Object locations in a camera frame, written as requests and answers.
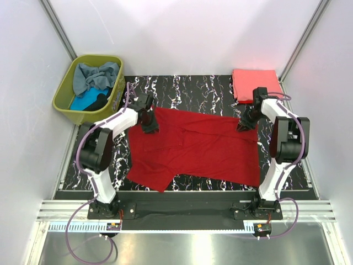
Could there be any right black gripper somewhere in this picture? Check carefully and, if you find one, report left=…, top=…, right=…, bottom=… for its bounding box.
left=236, top=106, right=264, bottom=133

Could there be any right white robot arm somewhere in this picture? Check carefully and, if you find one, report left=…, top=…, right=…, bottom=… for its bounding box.
left=237, top=87, right=310, bottom=219

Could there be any olive green plastic bin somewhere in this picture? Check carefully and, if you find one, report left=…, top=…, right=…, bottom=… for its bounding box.
left=52, top=54, right=126, bottom=125

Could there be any folded coral t shirt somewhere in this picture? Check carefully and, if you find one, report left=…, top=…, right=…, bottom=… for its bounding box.
left=232, top=69, right=282, bottom=101

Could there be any grey t shirt in bin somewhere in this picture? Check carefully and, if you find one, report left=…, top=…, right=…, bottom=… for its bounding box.
left=73, top=62, right=120, bottom=97

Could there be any blue t shirt in bin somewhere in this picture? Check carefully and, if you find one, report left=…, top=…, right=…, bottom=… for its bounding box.
left=70, top=88, right=102, bottom=111

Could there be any red t shirt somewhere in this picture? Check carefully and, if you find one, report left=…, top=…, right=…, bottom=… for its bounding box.
left=127, top=107, right=260, bottom=192

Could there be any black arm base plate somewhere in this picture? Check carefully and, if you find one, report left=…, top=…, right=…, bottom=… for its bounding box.
left=87, top=190, right=283, bottom=231

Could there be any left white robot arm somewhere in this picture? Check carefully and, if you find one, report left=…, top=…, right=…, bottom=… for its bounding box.
left=75, top=92, right=159, bottom=219

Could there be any black t shirt in bin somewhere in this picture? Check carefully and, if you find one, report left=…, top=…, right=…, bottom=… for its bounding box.
left=84, top=93, right=108, bottom=112

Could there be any slotted white cable duct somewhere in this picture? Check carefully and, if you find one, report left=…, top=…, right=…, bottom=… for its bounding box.
left=49, top=221, right=122, bottom=233

